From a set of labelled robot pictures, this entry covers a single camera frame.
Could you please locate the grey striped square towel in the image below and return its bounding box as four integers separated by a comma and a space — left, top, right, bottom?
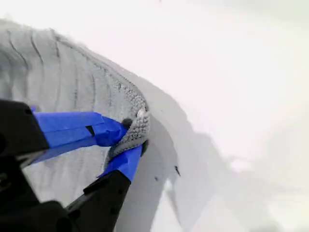
0, 18, 152, 206

